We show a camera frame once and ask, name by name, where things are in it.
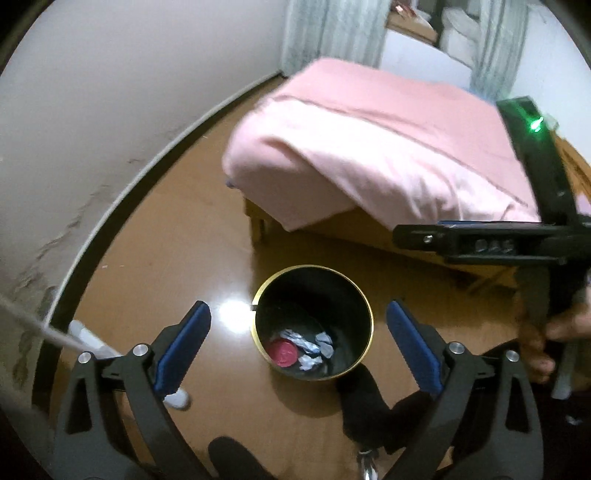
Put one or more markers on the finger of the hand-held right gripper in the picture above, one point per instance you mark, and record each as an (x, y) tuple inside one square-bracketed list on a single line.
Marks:
[(443, 240)]

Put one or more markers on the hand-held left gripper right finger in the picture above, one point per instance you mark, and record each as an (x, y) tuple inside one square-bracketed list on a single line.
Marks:
[(413, 346)]

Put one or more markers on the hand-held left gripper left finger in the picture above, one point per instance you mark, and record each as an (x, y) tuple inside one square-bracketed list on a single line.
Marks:
[(182, 350)]

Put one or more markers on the black bin with gold rim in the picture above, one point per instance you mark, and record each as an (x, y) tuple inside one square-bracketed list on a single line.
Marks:
[(314, 295)]

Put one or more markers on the person's right hand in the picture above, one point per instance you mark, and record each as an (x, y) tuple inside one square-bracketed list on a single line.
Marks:
[(535, 350)]

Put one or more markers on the person's right foot black sock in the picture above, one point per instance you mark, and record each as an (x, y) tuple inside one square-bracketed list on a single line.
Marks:
[(369, 406)]

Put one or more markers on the person's foot black sock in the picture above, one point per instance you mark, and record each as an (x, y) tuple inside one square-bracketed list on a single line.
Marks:
[(240, 457), (369, 406)]

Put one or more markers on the crumpled white paper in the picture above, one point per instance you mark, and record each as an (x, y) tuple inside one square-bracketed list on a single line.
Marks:
[(295, 339), (324, 344), (310, 363)]

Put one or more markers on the red round lid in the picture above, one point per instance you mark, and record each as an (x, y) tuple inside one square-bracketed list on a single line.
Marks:
[(284, 353)]

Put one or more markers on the person's left foot black sock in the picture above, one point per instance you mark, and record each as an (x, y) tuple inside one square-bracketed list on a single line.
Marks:
[(240, 457)]

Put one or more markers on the bed with pink blanket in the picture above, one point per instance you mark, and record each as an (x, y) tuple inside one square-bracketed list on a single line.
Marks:
[(369, 138)]

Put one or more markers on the chrome metal fitting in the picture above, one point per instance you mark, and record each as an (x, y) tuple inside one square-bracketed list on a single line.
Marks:
[(368, 466)]

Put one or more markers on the white tube on floor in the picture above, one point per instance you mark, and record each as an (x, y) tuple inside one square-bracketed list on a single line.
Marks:
[(46, 331)]

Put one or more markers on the pale green curtain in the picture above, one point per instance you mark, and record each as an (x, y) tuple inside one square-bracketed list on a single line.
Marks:
[(332, 32), (501, 46)]

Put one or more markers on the white folded bedding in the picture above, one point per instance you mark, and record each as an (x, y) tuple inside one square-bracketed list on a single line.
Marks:
[(457, 32)]

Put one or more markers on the white cabinet with wooden top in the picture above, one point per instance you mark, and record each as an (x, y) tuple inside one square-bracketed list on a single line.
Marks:
[(415, 60)]

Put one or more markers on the wooden bed frame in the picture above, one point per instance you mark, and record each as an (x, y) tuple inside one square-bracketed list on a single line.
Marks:
[(351, 230)]

